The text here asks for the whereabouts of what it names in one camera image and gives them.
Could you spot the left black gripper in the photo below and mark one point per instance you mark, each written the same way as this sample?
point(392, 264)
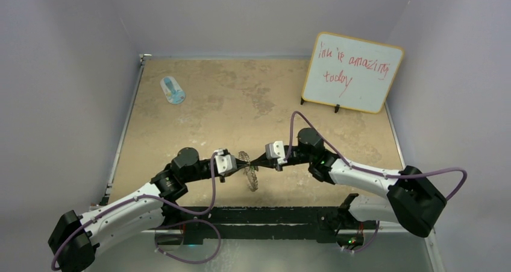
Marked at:
point(241, 163)

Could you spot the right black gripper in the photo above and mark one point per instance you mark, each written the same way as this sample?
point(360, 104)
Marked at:
point(264, 161)

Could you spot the metal disc with keyrings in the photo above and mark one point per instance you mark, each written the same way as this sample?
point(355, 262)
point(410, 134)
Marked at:
point(250, 172)

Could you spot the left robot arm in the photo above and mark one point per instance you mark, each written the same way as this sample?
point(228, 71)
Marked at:
point(77, 240)

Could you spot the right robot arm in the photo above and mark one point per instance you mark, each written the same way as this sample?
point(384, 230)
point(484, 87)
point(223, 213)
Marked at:
point(404, 197)

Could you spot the black base beam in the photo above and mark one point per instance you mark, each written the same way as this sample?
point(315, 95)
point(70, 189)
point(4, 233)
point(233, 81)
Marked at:
point(323, 224)

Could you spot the blue white blister package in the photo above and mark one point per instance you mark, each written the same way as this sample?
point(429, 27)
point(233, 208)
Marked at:
point(172, 90)

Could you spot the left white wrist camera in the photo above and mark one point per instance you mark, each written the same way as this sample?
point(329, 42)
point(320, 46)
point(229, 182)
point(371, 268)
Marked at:
point(225, 162)

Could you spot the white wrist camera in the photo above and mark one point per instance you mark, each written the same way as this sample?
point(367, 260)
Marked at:
point(225, 162)
point(275, 150)

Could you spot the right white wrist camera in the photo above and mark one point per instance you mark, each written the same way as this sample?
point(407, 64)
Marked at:
point(275, 150)

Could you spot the whiteboard with yellow frame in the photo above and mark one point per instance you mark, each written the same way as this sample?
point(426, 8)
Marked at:
point(351, 73)

